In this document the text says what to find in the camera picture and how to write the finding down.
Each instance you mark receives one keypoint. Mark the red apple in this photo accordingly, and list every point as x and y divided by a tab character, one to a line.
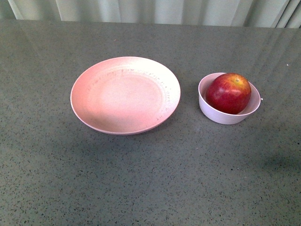
229	93

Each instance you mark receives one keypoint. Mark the pink plate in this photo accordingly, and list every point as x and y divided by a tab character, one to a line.
125	95

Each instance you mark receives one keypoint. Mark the pale pink bowl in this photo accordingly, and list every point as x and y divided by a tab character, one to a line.
221	117

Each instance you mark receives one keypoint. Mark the white curtain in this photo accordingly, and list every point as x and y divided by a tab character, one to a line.
248	13

